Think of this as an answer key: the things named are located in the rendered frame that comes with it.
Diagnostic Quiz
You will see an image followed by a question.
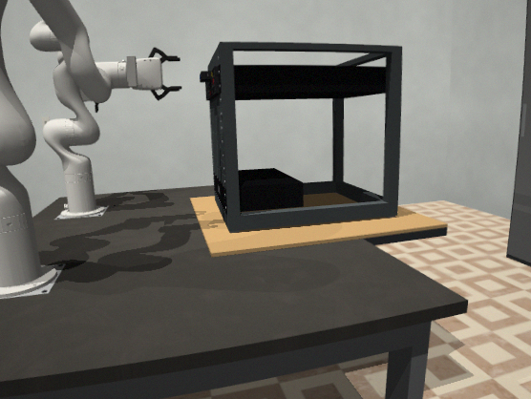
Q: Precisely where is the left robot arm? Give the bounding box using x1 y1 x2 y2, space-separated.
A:
30 20 105 218

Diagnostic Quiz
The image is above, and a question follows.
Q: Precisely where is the black metal rack frame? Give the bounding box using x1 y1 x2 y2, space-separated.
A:
207 42 402 233

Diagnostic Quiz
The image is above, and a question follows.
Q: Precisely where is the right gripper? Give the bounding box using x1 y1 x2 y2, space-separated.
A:
132 47 181 100

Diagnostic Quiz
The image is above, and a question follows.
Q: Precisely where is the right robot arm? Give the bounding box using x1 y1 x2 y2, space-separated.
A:
0 0 138 298

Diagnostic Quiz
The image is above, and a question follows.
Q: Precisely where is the tan flat board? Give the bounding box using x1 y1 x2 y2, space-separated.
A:
190 193 448 257

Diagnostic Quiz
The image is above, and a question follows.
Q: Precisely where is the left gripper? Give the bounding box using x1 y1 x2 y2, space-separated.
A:
80 90 99 113

